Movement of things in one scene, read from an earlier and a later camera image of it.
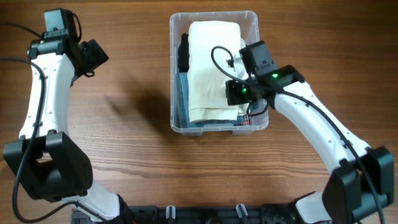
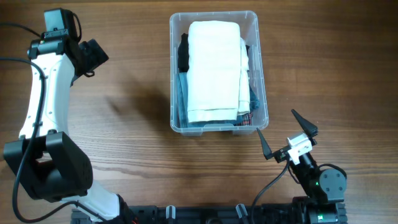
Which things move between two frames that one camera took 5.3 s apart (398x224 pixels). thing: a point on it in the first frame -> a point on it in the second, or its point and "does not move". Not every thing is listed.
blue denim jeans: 183,99 does not move
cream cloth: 213,58 does not move
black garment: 183,53 does not move
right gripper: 231,91 -> 280,154
